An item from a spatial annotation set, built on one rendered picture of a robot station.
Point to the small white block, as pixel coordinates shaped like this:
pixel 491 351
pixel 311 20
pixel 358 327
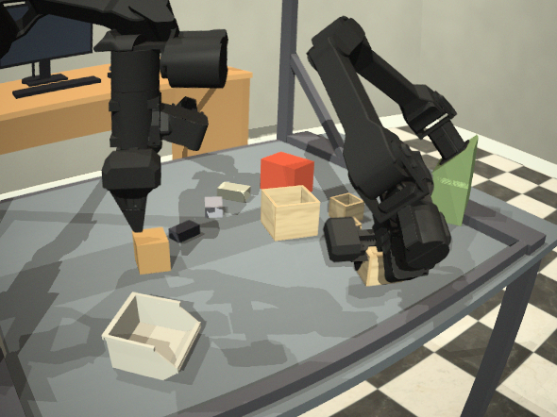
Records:
pixel 213 207

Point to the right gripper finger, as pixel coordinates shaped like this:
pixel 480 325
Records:
pixel 155 148
pixel 132 203

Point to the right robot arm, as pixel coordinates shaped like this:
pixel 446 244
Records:
pixel 189 59

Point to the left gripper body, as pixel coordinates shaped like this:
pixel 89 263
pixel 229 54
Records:
pixel 346 243

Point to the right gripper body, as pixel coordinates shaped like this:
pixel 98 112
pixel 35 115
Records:
pixel 131 115

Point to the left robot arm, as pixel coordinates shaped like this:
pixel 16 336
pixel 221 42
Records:
pixel 377 160

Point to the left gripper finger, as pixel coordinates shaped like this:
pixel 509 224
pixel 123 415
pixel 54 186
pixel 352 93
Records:
pixel 360 259

